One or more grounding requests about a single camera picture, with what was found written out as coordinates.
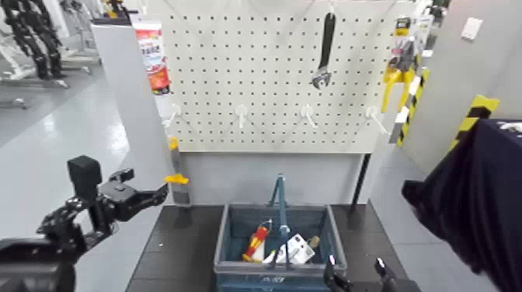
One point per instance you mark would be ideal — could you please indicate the black humanoid robot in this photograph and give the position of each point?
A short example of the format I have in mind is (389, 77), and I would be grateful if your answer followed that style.
(36, 36)

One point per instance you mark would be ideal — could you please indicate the white pegboard hook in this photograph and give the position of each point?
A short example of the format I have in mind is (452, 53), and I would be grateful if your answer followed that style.
(174, 112)
(241, 112)
(307, 112)
(373, 114)

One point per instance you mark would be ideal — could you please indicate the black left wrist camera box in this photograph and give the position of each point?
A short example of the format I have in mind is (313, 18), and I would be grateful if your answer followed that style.
(84, 173)

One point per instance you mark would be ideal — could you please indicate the black pegboard stand leg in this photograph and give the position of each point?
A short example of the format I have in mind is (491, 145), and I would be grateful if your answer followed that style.
(361, 179)

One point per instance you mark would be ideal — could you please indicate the yellow black machine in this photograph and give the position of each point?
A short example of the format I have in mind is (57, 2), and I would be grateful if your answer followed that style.
(114, 10)

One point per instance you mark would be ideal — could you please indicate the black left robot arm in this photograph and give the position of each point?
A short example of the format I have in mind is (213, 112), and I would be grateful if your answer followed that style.
(57, 232)

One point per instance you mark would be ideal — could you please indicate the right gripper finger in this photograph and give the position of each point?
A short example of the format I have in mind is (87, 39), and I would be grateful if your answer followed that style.
(387, 279)
(332, 277)

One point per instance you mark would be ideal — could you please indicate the yellow black hazard striped post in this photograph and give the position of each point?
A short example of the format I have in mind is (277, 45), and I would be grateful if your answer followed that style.
(475, 112)
(412, 102)

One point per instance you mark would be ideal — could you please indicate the white wall switch plate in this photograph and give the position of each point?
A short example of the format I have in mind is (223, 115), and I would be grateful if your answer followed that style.
(472, 28)

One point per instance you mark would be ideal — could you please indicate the white packaged item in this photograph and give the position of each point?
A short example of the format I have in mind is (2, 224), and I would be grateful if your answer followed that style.
(299, 249)

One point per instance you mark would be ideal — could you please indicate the dark navy cloth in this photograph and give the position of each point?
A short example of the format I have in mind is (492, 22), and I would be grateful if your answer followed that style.
(481, 195)

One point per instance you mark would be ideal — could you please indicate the white red sealant tube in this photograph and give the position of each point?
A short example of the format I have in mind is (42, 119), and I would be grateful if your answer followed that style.
(153, 57)

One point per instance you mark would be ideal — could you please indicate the black adjustable wrench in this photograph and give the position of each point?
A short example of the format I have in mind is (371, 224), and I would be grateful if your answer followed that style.
(326, 41)

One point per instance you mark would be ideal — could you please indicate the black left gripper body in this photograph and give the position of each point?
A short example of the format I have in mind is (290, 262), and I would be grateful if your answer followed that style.
(120, 199)

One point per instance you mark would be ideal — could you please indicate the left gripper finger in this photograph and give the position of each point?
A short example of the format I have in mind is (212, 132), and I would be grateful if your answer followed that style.
(121, 175)
(151, 197)

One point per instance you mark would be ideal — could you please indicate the red yellow screwdriver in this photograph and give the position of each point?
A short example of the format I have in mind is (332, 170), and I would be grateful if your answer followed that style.
(257, 242)

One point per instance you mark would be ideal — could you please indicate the yellow pliers in package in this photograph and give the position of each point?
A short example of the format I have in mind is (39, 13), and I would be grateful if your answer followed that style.
(397, 77)

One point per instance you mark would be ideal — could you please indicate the blue plastic crate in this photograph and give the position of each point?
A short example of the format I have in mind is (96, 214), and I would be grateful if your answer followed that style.
(228, 244)

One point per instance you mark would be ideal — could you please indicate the white perforated pegboard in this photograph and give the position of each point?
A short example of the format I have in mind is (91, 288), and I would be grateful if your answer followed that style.
(265, 61)

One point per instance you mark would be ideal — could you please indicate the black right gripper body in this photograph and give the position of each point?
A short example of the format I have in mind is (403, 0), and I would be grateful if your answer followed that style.
(363, 287)

